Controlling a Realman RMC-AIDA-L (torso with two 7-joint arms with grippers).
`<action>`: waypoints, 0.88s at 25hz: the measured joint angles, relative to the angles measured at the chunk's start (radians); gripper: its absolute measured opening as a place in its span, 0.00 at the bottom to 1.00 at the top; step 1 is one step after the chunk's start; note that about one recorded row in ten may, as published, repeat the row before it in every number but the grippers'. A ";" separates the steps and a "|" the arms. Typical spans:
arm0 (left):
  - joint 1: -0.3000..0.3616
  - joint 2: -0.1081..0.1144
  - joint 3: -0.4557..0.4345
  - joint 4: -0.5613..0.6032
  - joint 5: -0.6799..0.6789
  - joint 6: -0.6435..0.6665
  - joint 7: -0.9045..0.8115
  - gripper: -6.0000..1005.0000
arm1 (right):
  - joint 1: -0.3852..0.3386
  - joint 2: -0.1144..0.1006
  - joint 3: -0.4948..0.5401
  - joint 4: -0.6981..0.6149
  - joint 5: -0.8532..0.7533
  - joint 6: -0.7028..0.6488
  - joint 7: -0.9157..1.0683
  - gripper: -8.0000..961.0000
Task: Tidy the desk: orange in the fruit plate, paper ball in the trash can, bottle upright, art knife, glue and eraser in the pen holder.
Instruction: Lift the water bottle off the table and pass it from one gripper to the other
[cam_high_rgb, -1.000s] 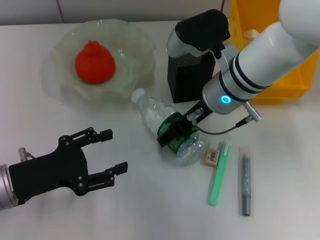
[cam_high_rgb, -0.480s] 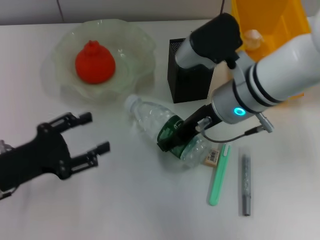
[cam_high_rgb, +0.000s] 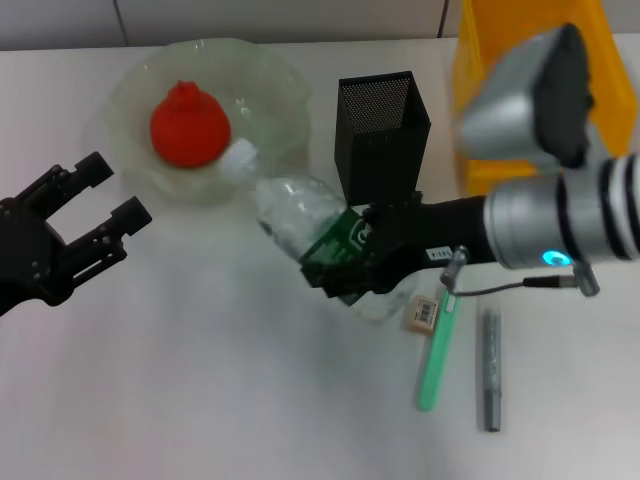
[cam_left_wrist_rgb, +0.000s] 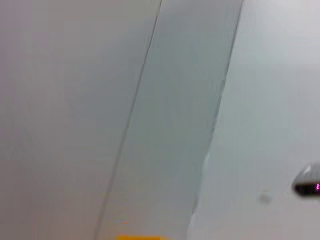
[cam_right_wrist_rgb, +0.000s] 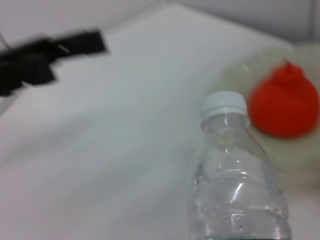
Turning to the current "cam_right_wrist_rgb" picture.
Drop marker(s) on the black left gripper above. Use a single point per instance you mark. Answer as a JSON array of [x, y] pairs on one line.
[[15, 67]]

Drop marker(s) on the clear green-label water bottle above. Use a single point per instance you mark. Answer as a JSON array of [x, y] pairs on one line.
[[232, 187]]

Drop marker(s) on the red-orange fruit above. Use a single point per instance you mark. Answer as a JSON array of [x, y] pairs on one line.
[[282, 107]]

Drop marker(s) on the clear glass fruit plate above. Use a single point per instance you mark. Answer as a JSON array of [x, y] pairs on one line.
[[287, 155]]

